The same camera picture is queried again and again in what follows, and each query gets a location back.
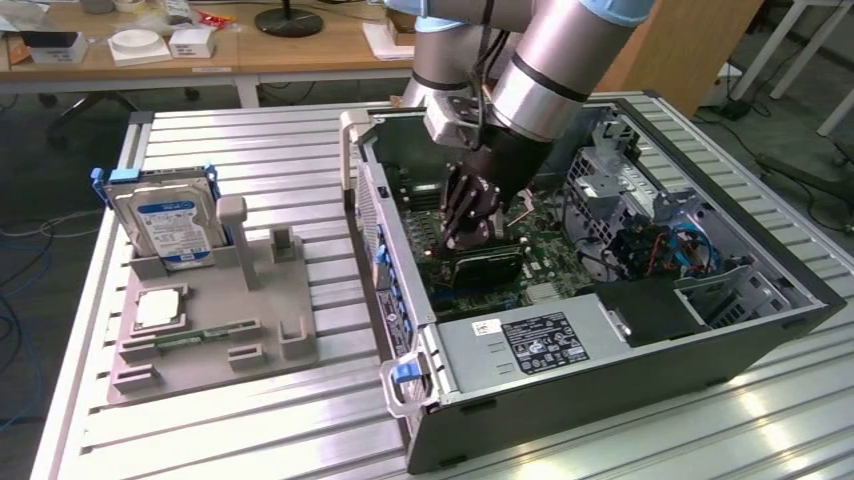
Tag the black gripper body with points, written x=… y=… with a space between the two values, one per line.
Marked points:
x=515 y=160

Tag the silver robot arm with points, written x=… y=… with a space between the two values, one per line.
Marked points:
x=555 y=75

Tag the silver CPU socket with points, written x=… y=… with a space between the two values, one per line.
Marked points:
x=524 y=210

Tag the green motherboard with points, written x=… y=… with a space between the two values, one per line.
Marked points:
x=555 y=270

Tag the black case latch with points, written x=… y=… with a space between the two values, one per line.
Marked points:
x=382 y=192

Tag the silver disk bay cage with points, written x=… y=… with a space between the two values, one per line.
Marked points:
x=608 y=185

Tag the silver power supply unit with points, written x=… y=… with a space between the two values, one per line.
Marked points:
x=535 y=340

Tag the black plastic shroud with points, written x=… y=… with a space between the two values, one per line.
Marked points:
x=648 y=315

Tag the wooden cabinet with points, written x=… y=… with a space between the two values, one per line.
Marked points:
x=675 y=55

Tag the white box with red button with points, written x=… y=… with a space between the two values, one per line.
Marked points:
x=721 y=85

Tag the open grey PC case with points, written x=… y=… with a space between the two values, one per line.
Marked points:
x=601 y=380

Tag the grey parts rack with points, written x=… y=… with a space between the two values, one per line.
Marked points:
x=268 y=310

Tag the wooden desk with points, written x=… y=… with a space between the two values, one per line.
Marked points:
x=101 y=70
x=314 y=50

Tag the silver drive cage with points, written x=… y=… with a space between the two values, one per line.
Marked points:
x=741 y=300

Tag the black round lamp base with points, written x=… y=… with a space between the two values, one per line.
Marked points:
x=289 y=22

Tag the black chair base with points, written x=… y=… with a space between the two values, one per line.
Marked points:
x=88 y=115
x=808 y=172

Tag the hard disk with blue carrier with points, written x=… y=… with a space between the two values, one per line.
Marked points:
x=168 y=225

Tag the green RAM stick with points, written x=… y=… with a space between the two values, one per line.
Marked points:
x=190 y=339

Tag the silver CPU chip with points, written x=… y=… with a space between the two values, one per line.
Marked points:
x=160 y=307

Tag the red packet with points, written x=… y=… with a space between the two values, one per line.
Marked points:
x=217 y=21

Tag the white labelled box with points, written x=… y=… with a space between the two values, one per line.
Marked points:
x=193 y=44

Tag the white square round-topped part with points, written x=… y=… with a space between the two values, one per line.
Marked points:
x=140 y=47

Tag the white box with black top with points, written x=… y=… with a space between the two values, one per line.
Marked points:
x=54 y=47

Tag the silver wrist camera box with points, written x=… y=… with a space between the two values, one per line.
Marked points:
x=450 y=122

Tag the white table frame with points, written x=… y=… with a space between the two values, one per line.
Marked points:
x=795 y=30

